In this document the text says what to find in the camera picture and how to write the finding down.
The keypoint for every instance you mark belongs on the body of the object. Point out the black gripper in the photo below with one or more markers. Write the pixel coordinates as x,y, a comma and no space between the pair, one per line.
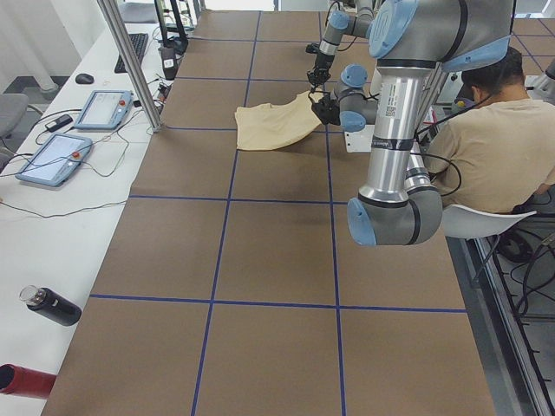
322,61
328,112

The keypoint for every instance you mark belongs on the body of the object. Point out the cream long-sleeve graphic shirt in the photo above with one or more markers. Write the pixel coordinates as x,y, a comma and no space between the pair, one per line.
269,127

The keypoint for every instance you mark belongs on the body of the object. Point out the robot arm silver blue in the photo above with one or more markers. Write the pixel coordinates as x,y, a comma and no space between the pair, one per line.
339,24
398,205

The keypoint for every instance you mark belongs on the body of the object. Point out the black box with label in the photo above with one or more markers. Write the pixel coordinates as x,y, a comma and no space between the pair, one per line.
169,62

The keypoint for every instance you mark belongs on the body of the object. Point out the seated person in beige shirt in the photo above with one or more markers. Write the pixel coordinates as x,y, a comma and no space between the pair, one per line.
497,155

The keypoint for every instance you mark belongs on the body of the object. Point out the white plastic chair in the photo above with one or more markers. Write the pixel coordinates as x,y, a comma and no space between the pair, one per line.
460,221

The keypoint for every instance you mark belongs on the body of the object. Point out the upper blue teach pendant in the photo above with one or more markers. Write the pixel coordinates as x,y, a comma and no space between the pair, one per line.
104,110

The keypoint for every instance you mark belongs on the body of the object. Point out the blue teach pendant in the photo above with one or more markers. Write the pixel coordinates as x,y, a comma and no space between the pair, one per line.
56,160
104,110

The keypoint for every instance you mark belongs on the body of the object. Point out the black computer mouse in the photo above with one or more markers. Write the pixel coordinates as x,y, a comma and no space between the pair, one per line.
84,79

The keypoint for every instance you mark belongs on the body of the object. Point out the small black power adapter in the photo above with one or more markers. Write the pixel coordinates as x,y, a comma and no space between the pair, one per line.
58,123

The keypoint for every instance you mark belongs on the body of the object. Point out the lower blue teach pendant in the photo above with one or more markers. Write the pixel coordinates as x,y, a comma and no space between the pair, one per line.
56,160

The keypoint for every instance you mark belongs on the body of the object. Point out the black water bottle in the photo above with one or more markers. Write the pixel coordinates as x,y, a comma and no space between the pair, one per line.
51,305

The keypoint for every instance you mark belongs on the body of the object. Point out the red cylinder bottle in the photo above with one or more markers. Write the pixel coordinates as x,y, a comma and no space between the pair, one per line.
25,382

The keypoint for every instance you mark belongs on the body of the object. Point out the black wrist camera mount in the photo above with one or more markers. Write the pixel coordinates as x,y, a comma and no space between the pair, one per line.
312,48

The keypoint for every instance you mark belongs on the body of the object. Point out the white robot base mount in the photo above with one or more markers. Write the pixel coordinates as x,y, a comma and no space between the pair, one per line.
358,142

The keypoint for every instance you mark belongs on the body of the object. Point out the aluminium frame post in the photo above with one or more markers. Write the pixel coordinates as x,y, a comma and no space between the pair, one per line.
112,16

